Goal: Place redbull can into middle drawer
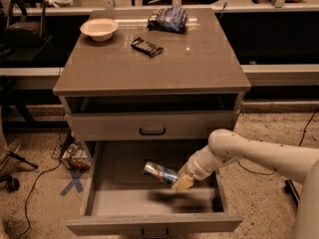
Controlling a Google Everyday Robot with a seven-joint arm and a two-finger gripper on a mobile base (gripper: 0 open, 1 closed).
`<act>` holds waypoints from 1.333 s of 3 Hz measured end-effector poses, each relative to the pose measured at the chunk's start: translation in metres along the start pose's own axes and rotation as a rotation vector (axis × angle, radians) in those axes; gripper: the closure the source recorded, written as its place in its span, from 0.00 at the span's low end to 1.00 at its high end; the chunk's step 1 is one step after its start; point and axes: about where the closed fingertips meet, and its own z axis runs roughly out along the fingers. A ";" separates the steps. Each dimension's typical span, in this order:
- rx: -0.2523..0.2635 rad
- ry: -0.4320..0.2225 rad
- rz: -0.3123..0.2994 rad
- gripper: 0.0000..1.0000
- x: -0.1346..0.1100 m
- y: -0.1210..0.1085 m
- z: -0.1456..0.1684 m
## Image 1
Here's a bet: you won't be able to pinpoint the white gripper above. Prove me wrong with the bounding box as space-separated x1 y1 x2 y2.
171 151 216 192

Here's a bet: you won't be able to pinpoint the redbull can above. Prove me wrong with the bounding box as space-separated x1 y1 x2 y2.
143 161 178 184

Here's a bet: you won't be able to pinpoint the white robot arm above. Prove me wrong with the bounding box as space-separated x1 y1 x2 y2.
171 128 319 239

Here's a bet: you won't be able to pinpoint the closed upper grey drawer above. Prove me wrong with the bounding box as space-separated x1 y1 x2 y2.
66 111 239 141

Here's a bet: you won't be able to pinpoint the open grey drawer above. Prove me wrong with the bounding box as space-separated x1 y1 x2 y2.
67 139 242 239

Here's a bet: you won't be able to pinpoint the grey drawer cabinet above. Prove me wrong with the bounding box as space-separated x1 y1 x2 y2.
54 8 250 154

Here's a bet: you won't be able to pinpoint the black bar right floor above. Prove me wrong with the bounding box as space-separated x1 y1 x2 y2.
285 179 300 206

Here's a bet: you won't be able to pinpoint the snack packets on floor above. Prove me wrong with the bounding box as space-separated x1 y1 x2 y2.
62 143 91 170

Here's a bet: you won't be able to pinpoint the black snack bar wrapper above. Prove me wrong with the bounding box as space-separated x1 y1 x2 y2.
131 37 163 58

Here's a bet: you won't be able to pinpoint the blue chip bag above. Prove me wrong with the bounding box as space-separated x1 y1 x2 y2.
148 7 188 33

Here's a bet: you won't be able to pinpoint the white ceramic bowl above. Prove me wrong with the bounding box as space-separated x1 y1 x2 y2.
80 18 119 42

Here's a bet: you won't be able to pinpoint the black floor tool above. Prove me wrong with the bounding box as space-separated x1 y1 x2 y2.
0 147 39 169

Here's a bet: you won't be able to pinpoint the black chair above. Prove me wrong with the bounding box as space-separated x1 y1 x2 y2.
0 0 49 63

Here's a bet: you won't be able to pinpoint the black wire basket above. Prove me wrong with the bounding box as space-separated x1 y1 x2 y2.
52 129 74 159

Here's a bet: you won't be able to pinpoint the black cable right floor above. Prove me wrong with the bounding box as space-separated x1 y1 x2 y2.
235 107 319 177

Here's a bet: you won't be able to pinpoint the black cable floor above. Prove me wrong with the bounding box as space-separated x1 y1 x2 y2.
235 107 319 177
15 161 64 239

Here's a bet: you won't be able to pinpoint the black cable left floor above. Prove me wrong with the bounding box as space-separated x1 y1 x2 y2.
15 161 64 239

